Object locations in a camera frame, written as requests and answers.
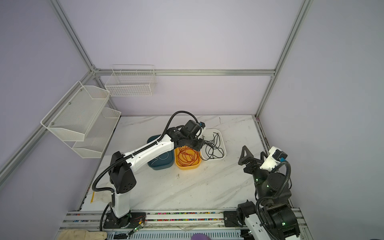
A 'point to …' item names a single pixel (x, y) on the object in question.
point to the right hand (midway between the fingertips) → (251, 148)
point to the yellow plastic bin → (181, 167)
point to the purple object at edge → (200, 236)
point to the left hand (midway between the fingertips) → (200, 145)
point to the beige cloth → (82, 234)
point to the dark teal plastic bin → (164, 161)
